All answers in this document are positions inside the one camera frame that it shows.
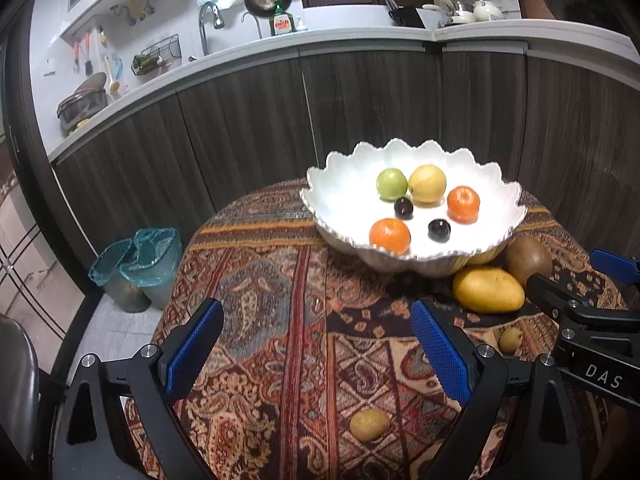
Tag yellow mango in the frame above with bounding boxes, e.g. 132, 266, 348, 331
452, 266, 525, 314

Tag orange tangerine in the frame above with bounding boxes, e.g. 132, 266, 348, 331
369, 218, 411, 255
447, 185, 480, 223

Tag dark plum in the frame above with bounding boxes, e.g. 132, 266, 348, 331
394, 196, 413, 220
428, 219, 451, 243

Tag small tan longan fruit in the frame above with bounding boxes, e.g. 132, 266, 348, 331
349, 408, 390, 443

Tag yellow lemon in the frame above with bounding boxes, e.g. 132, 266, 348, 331
408, 165, 447, 204

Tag green apple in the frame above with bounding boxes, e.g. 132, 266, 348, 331
376, 168, 408, 202

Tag white kitchen countertop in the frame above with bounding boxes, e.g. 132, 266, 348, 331
48, 18, 639, 164

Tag chrome kitchen faucet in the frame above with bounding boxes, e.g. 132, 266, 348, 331
198, 1, 226, 55

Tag brown kiwi fruit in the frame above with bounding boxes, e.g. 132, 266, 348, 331
502, 235, 552, 287

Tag grey chair back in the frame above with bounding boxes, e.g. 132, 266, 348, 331
0, 315, 39, 462

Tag dark wood base cabinets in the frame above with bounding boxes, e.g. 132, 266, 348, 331
54, 44, 639, 256

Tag teal lined trash bin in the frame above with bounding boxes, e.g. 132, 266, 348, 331
120, 228, 183, 310
89, 238, 151, 313

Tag white scalloped ceramic bowl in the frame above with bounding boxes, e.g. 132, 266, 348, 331
299, 139, 527, 278

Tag patterned paisley tablecloth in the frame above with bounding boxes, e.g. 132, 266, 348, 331
121, 178, 629, 480

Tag white teapot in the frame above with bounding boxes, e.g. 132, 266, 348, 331
473, 0, 504, 22

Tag black knife block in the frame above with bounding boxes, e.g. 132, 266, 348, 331
384, 0, 425, 29

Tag grey lidded pot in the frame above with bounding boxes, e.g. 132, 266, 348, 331
56, 72, 108, 131

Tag green dish soap bottle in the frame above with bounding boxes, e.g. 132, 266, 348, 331
269, 0, 296, 37

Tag black wire sink rack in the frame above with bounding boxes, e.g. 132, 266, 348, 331
131, 34, 182, 76

